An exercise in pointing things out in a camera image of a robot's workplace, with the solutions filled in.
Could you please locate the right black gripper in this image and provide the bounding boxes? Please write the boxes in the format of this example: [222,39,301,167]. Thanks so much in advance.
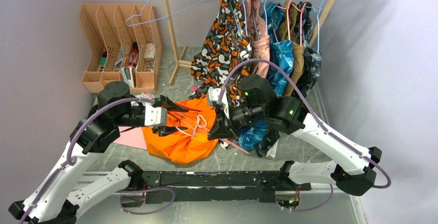
[207,102,267,139]

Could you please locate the pink wire hanger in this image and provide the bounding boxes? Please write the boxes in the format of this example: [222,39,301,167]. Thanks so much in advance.
[140,92,250,155]

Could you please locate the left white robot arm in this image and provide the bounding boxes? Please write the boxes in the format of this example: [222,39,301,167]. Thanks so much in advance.
[8,81,184,223]

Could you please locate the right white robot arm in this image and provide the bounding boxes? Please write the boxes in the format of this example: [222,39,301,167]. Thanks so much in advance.
[207,74,382,196]

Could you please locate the orange camouflage shorts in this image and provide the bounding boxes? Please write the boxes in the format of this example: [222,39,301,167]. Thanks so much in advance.
[189,0,252,108]

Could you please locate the blue patterned shorts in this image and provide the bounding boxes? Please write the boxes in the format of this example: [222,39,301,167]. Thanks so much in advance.
[238,2,292,157]

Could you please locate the pink shorts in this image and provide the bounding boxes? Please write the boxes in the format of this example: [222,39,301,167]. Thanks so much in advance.
[245,0,270,61]

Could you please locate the brown shorts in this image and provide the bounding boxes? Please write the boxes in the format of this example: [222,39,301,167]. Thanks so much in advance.
[278,0,305,87]

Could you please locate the pink clipboard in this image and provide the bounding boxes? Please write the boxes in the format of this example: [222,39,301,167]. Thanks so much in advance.
[114,127,147,150]

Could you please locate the peach file organizer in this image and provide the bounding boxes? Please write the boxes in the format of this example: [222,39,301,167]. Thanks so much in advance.
[78,3,163,93]

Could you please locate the wooden clothes rack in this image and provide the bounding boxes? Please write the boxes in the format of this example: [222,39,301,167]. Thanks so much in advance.
[158,0,348,86]

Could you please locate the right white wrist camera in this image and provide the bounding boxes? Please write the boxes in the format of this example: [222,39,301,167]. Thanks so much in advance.
[207,87,230,119]

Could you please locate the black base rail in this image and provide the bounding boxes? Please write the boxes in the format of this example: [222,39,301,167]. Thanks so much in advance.
[127,170,311,204]

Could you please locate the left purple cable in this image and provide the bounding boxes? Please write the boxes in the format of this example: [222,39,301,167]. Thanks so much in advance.
[19,94,158,224]

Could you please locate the purple cable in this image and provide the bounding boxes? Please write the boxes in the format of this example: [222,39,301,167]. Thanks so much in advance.
[217,58,392,189]
[19,94,158,224]

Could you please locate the blue wire hanger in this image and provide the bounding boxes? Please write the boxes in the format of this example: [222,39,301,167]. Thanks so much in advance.
[124,0,217,27]

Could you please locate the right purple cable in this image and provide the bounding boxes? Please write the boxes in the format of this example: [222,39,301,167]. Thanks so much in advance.
[217,58,392,189]

